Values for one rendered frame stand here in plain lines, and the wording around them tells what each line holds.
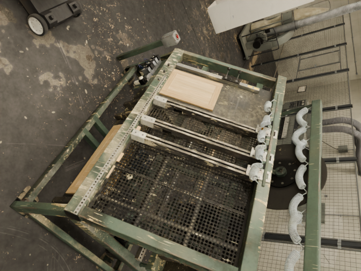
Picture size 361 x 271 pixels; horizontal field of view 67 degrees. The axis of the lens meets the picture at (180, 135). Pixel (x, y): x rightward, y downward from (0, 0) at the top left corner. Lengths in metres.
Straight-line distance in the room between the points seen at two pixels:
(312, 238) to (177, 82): 1.87
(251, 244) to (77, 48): 2.66
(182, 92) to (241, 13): 3.87
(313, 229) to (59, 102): 2.59
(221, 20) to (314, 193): 4.81
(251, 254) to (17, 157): 2.08
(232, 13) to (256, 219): 5.09
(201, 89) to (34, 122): 1.66
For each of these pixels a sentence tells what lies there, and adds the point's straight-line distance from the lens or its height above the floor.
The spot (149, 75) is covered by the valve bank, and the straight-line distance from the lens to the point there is 2.98.
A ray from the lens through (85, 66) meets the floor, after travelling 3.40.
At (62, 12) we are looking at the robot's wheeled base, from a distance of 3.21.
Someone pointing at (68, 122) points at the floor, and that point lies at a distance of 3.11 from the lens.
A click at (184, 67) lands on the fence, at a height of 0.98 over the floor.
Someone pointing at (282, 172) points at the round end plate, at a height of 1.88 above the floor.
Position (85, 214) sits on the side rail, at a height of 0.94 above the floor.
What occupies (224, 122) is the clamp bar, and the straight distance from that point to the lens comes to 2.55.
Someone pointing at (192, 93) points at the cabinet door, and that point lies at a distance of 2.84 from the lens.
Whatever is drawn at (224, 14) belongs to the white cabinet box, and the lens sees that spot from 6.54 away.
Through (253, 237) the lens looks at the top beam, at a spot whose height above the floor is 1.87.
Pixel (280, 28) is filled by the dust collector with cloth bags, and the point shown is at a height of 1.01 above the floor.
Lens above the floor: 2.54
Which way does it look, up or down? 33 degrees down
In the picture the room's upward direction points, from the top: 83 degrees clockwise
